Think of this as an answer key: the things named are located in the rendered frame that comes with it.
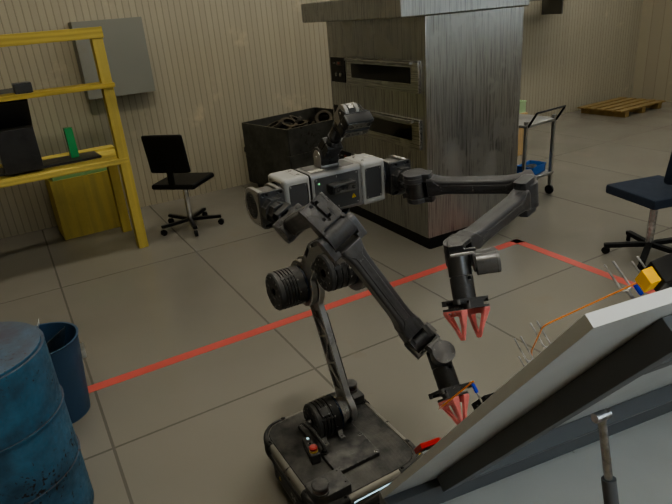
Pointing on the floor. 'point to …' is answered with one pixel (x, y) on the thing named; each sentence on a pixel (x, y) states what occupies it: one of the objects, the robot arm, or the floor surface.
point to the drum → (36, 426)
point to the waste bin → (68, 365)
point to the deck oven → (429, 97)
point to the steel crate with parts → (284, 141)
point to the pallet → (620, 107)
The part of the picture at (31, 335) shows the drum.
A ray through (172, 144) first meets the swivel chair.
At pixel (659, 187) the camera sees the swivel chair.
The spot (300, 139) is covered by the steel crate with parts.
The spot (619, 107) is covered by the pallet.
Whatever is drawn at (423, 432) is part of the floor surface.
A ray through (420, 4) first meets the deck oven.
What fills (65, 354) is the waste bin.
